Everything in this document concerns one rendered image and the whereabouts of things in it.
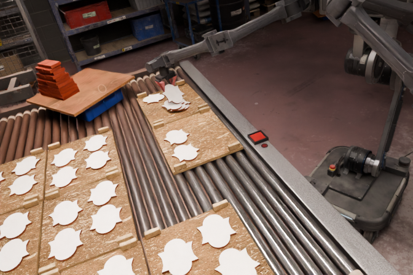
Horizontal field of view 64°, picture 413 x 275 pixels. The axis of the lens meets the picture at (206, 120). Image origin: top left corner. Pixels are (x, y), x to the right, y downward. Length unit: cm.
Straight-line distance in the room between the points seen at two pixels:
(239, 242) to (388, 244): 140
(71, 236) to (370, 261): 104
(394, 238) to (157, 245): 164
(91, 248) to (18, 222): 39
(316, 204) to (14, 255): 113
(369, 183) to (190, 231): 145
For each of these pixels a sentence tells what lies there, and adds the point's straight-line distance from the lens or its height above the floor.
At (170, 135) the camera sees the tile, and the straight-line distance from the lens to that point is 173.
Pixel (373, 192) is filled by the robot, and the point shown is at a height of 24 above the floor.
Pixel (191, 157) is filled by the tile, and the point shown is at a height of 95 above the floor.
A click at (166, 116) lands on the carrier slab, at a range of 191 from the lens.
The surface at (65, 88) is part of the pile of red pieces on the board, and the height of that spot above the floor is 111.
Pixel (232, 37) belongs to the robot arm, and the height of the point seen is 141.
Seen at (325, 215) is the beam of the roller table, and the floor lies 92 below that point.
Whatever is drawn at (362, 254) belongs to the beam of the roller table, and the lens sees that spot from 123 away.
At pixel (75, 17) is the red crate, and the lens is 567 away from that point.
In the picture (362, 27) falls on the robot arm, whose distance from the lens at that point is 118.
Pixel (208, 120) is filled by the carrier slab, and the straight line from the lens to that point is 180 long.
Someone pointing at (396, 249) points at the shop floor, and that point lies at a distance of 244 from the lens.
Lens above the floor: 190
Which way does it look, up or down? 32 degrees down
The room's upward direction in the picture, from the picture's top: 11 degrees counter-clockwise
